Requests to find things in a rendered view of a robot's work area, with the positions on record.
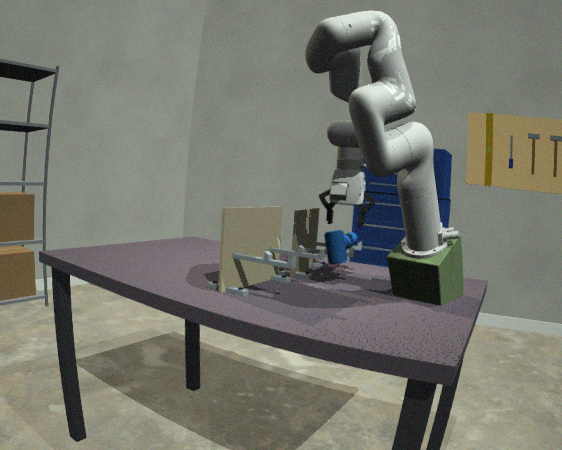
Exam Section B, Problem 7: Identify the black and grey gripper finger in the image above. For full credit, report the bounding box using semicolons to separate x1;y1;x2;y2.
319;189;335;224
358;192;376;227

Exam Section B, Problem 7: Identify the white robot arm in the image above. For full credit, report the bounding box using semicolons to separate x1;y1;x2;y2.
305;11;459;258

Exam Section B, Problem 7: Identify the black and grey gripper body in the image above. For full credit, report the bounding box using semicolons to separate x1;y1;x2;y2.
330;168;365;206

